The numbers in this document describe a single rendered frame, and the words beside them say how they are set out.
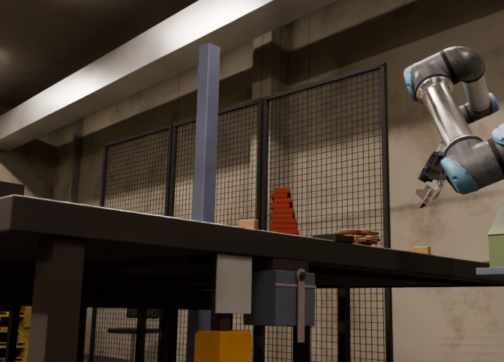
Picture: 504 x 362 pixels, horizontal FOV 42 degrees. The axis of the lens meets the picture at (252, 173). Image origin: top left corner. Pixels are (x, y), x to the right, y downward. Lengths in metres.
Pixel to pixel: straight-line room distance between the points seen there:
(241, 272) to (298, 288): 0.15
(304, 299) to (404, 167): 4.29
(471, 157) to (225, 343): 0.88
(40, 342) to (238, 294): 0.44
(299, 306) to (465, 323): 3.88
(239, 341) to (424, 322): 4.21
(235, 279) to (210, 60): 2.92
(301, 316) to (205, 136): 2.65
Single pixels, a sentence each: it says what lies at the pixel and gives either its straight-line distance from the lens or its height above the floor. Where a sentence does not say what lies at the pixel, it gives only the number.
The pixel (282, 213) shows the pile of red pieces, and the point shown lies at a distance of 2.99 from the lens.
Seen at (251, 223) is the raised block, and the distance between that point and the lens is 1.61.
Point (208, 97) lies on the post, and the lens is 4.10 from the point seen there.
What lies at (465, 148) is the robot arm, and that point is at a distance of 1.87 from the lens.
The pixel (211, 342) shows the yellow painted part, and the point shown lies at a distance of 1.34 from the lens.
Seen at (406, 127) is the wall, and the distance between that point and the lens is 5.79.
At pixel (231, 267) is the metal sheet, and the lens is 1.37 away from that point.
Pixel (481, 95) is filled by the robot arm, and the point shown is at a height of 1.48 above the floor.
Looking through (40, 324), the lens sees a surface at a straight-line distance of 1.15.
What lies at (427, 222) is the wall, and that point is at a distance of 5.51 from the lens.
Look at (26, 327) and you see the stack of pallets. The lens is 7.94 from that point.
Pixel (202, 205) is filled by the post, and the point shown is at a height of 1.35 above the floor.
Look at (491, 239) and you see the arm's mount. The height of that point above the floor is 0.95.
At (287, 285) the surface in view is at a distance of 1.45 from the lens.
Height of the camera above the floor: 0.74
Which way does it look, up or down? 12 degrees up
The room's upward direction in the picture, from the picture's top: 1 degrees clockwise
